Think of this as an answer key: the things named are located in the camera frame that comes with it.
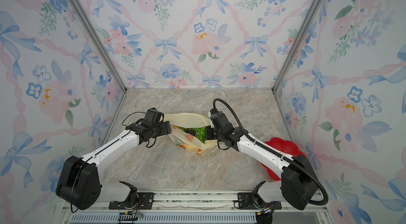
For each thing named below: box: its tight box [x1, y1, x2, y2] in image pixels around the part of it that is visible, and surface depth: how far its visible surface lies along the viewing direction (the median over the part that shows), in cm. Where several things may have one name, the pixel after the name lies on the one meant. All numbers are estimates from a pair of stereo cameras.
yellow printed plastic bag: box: [163, 113, 218, 156], surface depth 88 cm
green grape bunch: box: [172, 125, 206, 144], surface depth 94 cm
